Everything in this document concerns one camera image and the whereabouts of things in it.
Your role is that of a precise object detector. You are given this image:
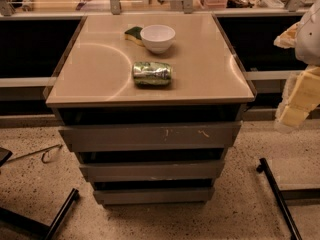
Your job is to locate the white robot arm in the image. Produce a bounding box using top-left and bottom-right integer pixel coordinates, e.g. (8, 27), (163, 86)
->
(274, 0), (320, 133)

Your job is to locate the grey drawer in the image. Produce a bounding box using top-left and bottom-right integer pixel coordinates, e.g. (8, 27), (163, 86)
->
(79, 160), (224, 182)
(93, 187), (214, 205)
(59, 122), (241, 152)

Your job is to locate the green yellow sponge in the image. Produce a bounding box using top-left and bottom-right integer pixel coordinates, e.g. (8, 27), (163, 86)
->
(124, 26), (143, 46)

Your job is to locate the crushed green can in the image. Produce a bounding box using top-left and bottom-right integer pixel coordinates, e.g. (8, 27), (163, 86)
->
(132, 62), (172, 86)

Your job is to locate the grey drawer cabinet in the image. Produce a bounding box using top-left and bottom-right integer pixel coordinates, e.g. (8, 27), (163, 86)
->
(44, 13), (256, 205)

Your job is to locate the white bowl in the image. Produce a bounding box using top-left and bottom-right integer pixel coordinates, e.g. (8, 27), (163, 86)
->
(140, 25), (176, 54)

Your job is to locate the grey top drawer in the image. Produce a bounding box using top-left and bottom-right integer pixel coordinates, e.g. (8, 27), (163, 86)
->
(59, 122), (241, 152)

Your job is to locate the grey bottom drawer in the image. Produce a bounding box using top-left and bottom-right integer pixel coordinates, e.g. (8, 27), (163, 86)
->
(93, 187), (214, 205)

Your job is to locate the black left frame leg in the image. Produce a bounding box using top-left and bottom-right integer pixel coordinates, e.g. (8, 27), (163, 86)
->
(0, 187), (80, 240)

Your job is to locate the black frame leg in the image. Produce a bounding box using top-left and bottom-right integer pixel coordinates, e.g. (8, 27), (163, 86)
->
(0, 187), (80, 240)
(256, 158), (320, 240)

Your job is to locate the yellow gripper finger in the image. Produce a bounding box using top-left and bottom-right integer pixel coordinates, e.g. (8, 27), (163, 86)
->
(274, 23), (298, 49)
(275, 66), (320, 131)

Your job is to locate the black right frame leg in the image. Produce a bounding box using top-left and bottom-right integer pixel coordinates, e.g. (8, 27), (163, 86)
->
(256, 158), (320, 240)

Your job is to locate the cable on floor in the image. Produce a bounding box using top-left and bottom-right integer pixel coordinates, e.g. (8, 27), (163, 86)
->
(6, 143), (64, 164)

